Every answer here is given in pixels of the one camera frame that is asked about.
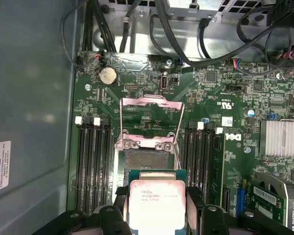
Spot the white case label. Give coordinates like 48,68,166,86
0,141,13,196

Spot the green RAM stick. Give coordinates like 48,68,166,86
212,132,226,205

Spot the black graphics card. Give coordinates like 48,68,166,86
249,171,294,235

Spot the blue expansion slot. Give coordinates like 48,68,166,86
237,180,247,217

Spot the metal socket cover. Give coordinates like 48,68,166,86
115,94,186,150

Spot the CPU socket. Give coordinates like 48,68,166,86
115,137,184,189

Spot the thin metal locking lever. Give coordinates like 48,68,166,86
172,143,184,173

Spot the long black cable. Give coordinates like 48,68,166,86
149,9,294,68

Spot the black cable with silver plug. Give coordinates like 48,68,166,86
119,0,138,53

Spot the silver internal USB port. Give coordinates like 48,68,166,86
160,70,169,93

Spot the RAM slot with black clips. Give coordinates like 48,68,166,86
202,121,214,209
100,121,114,212
185,120,196,194
84,117,94,215

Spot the RAM slot with white clips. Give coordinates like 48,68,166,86
194,121,206,196
74,117,87,212
92,117,103,215

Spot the thin black wire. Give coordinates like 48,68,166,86
60,0,84,71

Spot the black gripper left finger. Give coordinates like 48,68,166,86
33,185,134,235

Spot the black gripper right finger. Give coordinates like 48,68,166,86
185,186,294,235

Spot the silver chipset heat sink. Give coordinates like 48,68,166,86
258,119,294,157

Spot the round coin cell battery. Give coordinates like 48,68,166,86
99,67,118,86

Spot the black expansion slot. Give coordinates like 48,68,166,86
222,187,232,214

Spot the green motherboard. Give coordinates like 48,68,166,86
66,50,294,235

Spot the black cable with angled plug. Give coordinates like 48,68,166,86
199,18,211,61

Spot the silver CPU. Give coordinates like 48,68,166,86
127,168,188,235

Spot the silver metal drive cage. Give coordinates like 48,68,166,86
107,0,277,24

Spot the thick black cable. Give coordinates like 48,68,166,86
94,0,118,53
83,0,95,53

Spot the black grey PC case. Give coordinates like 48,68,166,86
0,0,294,235

